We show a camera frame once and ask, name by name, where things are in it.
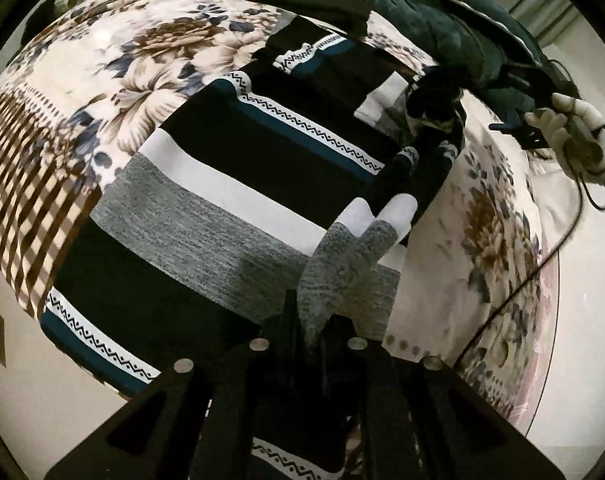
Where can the dark green quilted jacket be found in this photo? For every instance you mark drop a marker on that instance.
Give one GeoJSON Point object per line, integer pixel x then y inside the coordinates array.
{"type": "Point", "coordinates": [477, 39]}

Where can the right hand in white glove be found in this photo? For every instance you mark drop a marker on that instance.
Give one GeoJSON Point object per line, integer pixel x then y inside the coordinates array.
{"type": "Point", "coordinates": [575, 131]}

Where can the striped black grey knit sweater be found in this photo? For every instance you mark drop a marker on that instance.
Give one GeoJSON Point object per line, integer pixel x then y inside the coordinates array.
{"type": "Point", "coordinates": [293, 180]}

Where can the floral patterned bed sheet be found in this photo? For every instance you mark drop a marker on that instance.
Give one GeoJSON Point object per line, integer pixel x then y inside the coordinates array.
{"type": "Point", "coordinates": [82, 97]}

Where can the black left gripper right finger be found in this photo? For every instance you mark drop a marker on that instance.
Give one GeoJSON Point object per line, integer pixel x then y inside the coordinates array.
{"type": "Point", "coordinates": [420, 420]}

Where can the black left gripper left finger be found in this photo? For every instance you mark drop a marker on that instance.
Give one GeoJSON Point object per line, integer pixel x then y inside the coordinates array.
{"type": "Point", "coordinates": [197, 419]}

